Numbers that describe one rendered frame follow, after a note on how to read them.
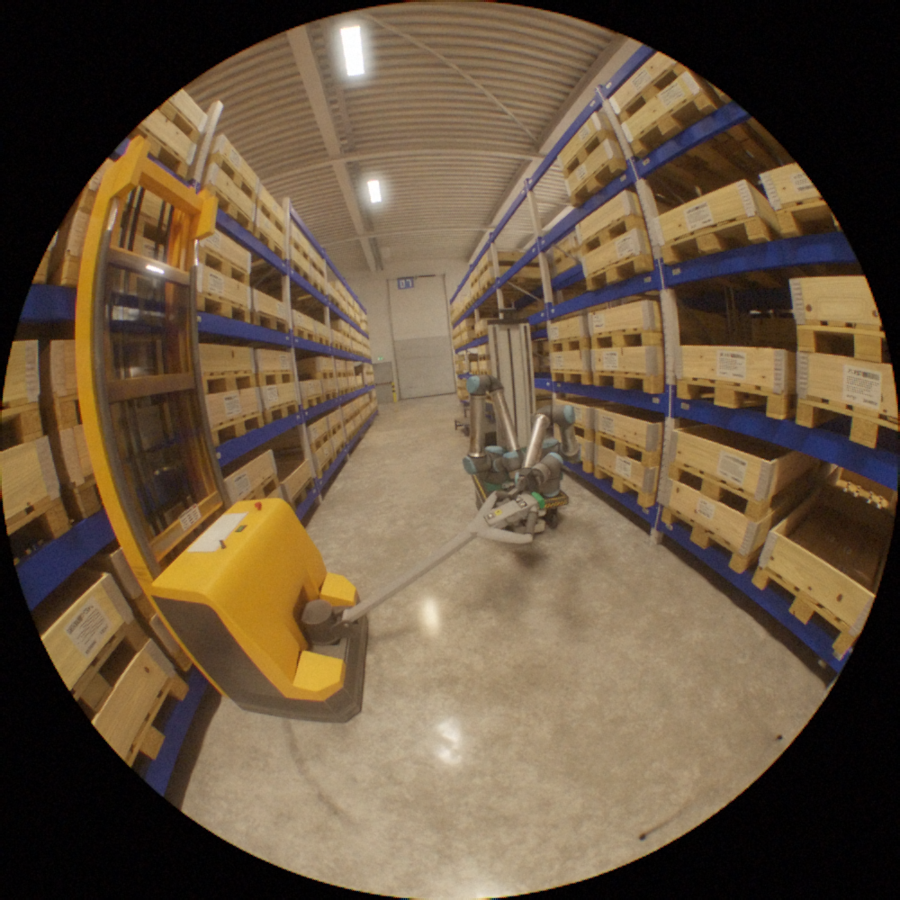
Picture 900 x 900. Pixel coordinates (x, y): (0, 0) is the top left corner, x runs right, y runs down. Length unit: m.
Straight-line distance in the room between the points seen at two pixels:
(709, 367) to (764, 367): 0.39
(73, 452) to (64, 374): 0.29
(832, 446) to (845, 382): 0.30
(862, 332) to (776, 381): 0.57
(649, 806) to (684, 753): 0.28
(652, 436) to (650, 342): 0.68
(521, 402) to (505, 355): 0.41
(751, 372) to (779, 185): 1.01
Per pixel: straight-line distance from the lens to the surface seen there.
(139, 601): 1.61
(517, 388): 2.52
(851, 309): 1.71
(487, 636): 1.81
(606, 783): 1.50
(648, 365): 2.34
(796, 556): 1.89
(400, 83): 7.97
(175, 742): 1.82
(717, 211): 2.06
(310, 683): 1.38
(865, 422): 1.68
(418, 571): 1.26
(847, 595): 1.88
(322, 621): 1.48
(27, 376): 1.42
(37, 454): 1.38
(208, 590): 1.14
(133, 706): 1.61
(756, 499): 1.91
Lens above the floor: 1.42
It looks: 15 degrees down
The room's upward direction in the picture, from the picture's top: 6 degrees counter-clockwise
